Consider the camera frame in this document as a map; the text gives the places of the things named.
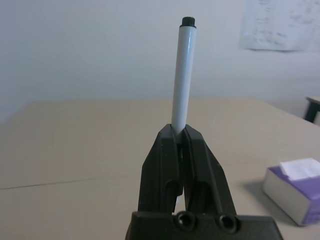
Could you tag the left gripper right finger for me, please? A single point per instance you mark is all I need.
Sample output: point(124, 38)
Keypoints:
point(205, 185)

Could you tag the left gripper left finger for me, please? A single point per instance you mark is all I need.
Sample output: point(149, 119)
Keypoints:
point(160, 175)

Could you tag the white marker black cap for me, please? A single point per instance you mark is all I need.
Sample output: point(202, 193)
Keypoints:
point(182, 75)

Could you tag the purple tissue box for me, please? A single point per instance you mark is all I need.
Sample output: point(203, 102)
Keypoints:
point(300, 197)

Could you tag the white wall paper sheet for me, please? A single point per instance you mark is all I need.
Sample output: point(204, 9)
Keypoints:
point(275, 25)

